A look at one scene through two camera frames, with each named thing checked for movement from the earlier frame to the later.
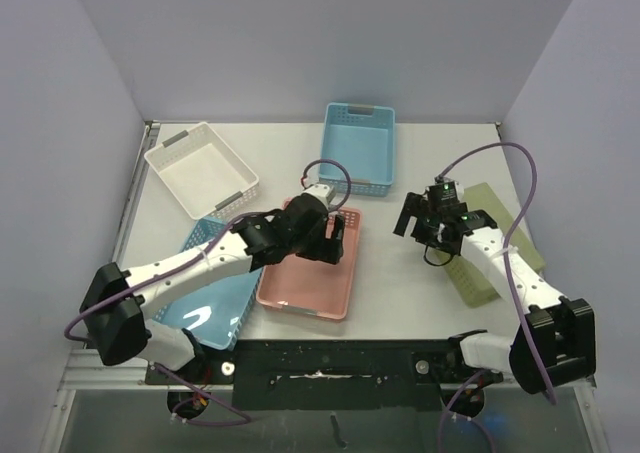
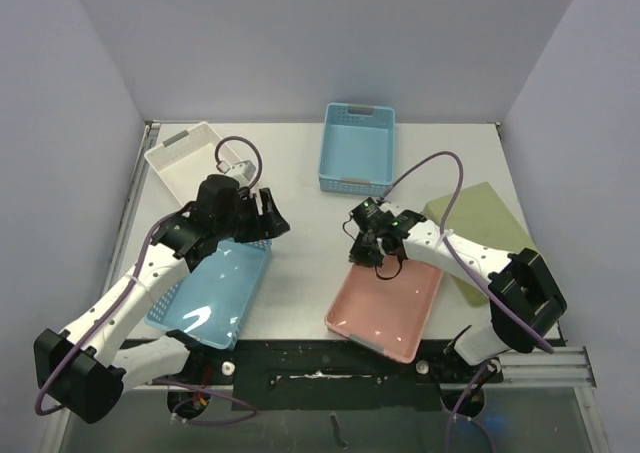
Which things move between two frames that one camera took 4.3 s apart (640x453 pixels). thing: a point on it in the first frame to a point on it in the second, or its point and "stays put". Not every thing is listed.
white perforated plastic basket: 202,171 stays put
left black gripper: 326,250 to 269,225
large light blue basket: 214,309 stays put
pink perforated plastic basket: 311,286 to 385,315
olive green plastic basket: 469,284 stays put
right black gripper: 420,221 to 366,249
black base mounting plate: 328,375 stays put
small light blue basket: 358,149 stays put
